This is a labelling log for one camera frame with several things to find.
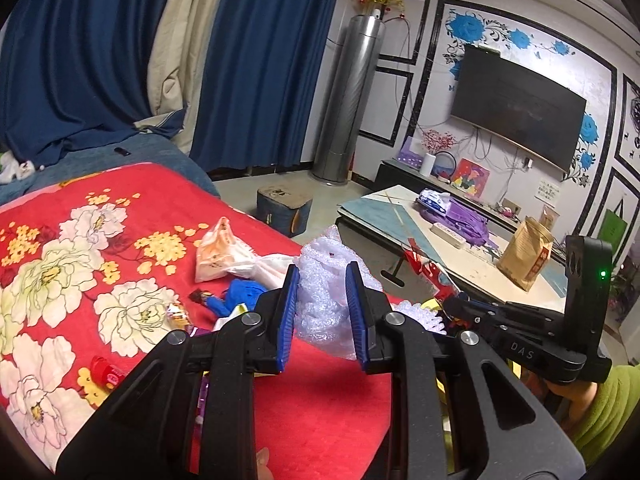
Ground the blue square stool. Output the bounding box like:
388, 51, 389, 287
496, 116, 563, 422
256, 186, 314, 239

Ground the white lace cloth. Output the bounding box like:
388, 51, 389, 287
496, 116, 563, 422
395, 298, 449, 334

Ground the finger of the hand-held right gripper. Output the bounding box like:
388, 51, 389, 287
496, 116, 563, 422
440, 294, 507, 333

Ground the beige curtain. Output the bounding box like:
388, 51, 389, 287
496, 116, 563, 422
147, 0, 236, 128

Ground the white power strip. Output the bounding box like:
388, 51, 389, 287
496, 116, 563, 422
430, 222, 466, 249

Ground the green shopping bag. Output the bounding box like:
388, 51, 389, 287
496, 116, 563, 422
597, 199, 636, 257

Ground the red small bottle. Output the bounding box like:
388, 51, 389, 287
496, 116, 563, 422
76, 354, 130, 407

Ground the blue rubber glove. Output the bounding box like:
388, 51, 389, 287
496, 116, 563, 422
207, 280, 275, 320

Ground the black wall television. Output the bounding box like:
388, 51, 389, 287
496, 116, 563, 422
450, 44, 588, 174

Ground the white wall notice paper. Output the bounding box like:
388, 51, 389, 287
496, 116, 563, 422
534, 182, 562, 204

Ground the person's left hand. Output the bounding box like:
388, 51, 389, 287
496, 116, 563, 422
255, 447, 275, 480

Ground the clear bubble wrap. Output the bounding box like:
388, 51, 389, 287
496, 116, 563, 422
292, 225, 385, 362

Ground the purple cloth bag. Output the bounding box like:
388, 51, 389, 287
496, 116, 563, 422
420, 195, 495, 247

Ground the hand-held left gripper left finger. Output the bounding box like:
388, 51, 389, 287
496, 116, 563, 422
55, 264, 302, 480

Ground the white plastic bag orange print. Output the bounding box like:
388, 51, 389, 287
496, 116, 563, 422
193, 216, 301, 284

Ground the red paper packet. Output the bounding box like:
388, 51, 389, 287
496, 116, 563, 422
400, 237, 457, 302

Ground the white and green clothing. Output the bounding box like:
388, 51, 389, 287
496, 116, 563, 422
0, 152, 37, 184

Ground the red floral blanket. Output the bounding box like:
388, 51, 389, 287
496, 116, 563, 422
0, 162, 403, 476

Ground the glass top coffee table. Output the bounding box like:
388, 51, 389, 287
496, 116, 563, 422
336, 184, 571, 313

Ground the dark blue curtain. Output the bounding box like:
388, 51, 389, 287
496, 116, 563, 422
0, 0, 196, 168
189, 0, 348, 175

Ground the black television stand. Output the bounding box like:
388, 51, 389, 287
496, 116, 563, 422
374, 159, 521, 233

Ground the silver tower air conditioner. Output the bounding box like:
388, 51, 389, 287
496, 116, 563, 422
311, 7, 387, 184

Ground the colourful framed picture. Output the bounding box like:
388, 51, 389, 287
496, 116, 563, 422
451, 158, 489, 194

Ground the purple box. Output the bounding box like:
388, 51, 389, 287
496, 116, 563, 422
398, 137, 427, 169

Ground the white and blue packet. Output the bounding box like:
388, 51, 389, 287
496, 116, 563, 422
416, 188, 452, 212

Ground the brown paper bag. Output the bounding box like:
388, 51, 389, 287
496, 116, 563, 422
495, 215, 555, 292

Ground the person's right forearm green sleeve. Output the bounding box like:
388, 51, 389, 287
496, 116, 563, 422
547, 364, 640, 468

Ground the blue flower wall decal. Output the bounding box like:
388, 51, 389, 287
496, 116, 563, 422
442, 2, 576, 81

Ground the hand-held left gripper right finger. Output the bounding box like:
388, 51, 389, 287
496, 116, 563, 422
345, 261, 587, 480

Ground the grey-blue bed sheet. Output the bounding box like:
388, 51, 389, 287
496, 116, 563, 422
0, 135, 222, 207

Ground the gold snack wrapper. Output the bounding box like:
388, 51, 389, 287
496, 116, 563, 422
164, 302, 194, 334

